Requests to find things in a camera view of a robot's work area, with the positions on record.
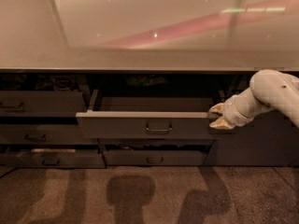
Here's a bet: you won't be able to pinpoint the grey drawer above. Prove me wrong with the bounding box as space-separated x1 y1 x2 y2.
76 89 235 140
99 138 215 147
0 150 106 169
103 150 206 166
0 124 97 145
0 91 86 118

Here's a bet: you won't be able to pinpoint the dark items in left drawer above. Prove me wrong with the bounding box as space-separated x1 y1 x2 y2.
0 74 78 91

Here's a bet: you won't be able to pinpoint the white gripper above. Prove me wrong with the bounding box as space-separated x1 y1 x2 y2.
209 93 256 130

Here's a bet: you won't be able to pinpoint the white object in bottom drawer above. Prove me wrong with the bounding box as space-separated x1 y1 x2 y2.
30 148 76 154

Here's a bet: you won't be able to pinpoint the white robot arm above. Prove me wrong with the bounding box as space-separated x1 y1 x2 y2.
209 70 299 130

